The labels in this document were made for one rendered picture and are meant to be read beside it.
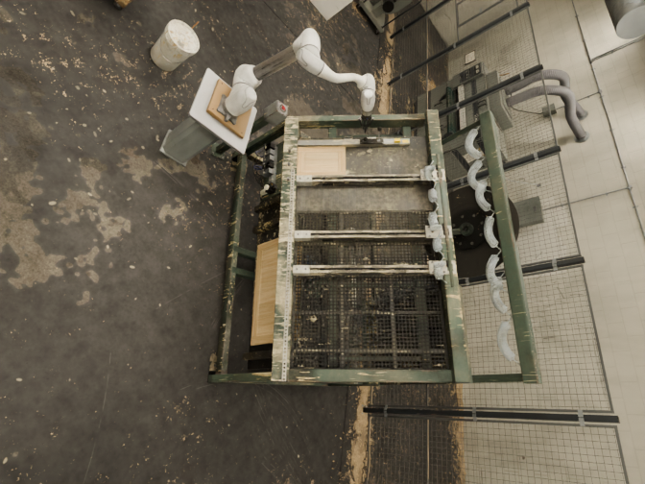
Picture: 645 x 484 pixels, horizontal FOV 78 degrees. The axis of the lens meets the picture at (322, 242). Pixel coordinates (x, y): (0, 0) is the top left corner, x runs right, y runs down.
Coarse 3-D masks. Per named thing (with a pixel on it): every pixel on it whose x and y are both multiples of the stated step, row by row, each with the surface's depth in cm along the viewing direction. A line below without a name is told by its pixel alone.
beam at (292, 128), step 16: (288, 128) 343; (288, 144) 337; (288, 160) 331; (288, 176) 325; (288, 192) 320; (288, 208) 314; (288, 224) 309; (288, 336) 278; (288, 352) 274; (272, 368) 271; (288, 368) 270
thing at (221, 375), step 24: (240, 168) 381; (240, 192) 373; (240, 216) 366; (264, 216) 374; (264, 240) 363; (264, 360) 318; (288, 384) 361; (312, 384) 384; (336, 384) 393; (360, 384) 347
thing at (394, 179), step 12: (432, 168) 301; (300, 180) 321; (312, 180) 321; (324, 180) 320; (336, 180) 320; (348, 180) 319; (360, 180) 319; (372, 180) 318; (384, 180) 318; (396, 180) 317; (408, 180) 317; (420, 180) 317; (444, 180) 312
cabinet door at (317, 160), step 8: (304, 152) 337; (312, 152) 336; (320, 152) 336; (328, 152) 336; (336, 152) 336; (344, 152) 335; (304, 160) 334; (312, 160) 334; (320, 160) 333; (328, 160) 333; (336, 160) 333; (344, 160) 332; (304, 168) 331; (312, 168) 331; (320, 168) 331; (328, 168) 330; (336, 168) 330; (344, 168) 329
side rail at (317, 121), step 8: (304, 120) 345; (312, 120) 345; (320, 120) 344; (328, 120) 344; (336, 120) 344; (344, 120) 344; (352, 120) 343; (376, 120) 343; (384, 120) 343; (392, 120) 343; (400, 120) 343; (408, 120) 342; (416, 120) 342; (304, 128) 354; (312, 128) 354; (320, 128) 353; (344, 128) 353
